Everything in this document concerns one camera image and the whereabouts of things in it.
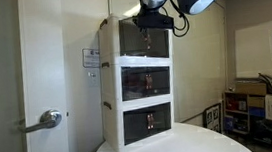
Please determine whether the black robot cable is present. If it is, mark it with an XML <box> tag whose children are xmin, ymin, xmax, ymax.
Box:
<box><xmin>160</xmin><ymin>0</ymin><xmax>192</xmax><ymax>39</ymax></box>

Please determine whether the white room door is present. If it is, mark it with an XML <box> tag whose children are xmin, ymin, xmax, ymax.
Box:
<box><xmin>12</xmin><ymin>0</ymin><xmax>76</xmax><ymax>152</ymax></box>

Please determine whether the red box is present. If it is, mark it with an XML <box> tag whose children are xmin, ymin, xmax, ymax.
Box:
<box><xmin>227</xmin><ymin>96</ymin><xmax>240</xmax><ymax>111</ymax></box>

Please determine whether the white printed box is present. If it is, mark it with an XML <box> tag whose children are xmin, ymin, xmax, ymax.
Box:
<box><xmin>262</xmin><ymin>93</ymin><xmax>272</xmax><ymax>123</ymax></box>

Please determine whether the small cardboard box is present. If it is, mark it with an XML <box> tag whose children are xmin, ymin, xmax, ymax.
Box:
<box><xmin>246</xmin><ymin>94</ymin><xmax>267</xmax><ymax>110</ymax></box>

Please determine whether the large cardboard box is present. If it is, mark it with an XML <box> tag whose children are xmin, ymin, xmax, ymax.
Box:
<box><xmin>234</xmin><ymin>79</ymin><xmax>268</xmax><ymax>99</ymax></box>

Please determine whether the white three-tier storage cabinet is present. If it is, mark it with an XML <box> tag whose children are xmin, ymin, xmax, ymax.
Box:
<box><xmin>91</xmin><ymin>8</ymin><xmax>184</xmax><ymax>152</ymax></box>

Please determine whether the wooden open shelf unit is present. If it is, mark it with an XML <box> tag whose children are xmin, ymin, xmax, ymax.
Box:
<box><xmin>222</xmin><ymin>86</ymin><xmax>272</xmax><ymax>146</ymax></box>

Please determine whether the black white calibration board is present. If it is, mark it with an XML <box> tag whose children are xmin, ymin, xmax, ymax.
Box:
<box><xmin>201</xmin><ymin>102</ymin><xmax>225</xmax><ymax>135</ymax></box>

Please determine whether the brown side carry handle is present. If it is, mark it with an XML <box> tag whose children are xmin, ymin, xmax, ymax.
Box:
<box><xmin>100</xmin><ymin>61</ymin><xmax>111</xmax><ymax>69</ymax></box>
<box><xmin>102</xmin><ymin>100</ymin><xmax>113</xmax><ymax>111</ymax></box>
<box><xmin>98</xmin><ymin>17</ymin><xmax>109</xmax><ymax>29</ymax></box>

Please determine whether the blue storage bin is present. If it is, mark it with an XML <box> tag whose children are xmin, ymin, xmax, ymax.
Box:
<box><xmin>248</xmin><ymin>105</ymin><xmax>266</xmax><ymax>119</ymax></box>

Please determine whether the white light switch plate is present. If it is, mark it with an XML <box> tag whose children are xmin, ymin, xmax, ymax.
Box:
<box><xmin>86</xmin><ymin>70</ymin><xmax>101</xmax><ymax>89</ymax></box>

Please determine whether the silver door lever handle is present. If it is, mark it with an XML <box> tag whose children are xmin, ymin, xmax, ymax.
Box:
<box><xmin>16</xmin><ymin>108</ymin><xmax>64</xmax><ymax>134</ymax></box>

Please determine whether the clear framed wall sign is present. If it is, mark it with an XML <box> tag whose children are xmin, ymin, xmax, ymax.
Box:
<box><xmin>80</xmin><ymin>46</ymin><xmax>102</xmax><ymax>70</ymax></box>

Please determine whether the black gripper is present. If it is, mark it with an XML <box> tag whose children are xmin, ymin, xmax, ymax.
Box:
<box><xmin>132</xmin><ymin>10</ymin><xmax>177</xmax><ymax>43</ymax></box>

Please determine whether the dark transparent cabinet door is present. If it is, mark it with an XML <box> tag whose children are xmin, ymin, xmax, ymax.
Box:
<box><xmin>147</xmin><ymin>102</ymin><xmax>175</xmax><ymax>135</ymax></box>
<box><xmin>146</xmin><ymin>65</ymin><xmax>173</xmax><ymax>97</ymax></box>
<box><xmin>119</xmin><ymin>64</ymin><xmax>151</xmax><ymax>102</ymax></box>
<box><xmin>121</xmin><ymin>107</ymin><xmax>153</xmax><ymax>146</ymax></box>
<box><xmin>144</xmin><ymin>26</ymin><xmax>172</xmax><ymax>61</ymax></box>
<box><xmin>117</xmin><ymin>17</ymin><xmax>149</xmax><ymax>59</ymax></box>

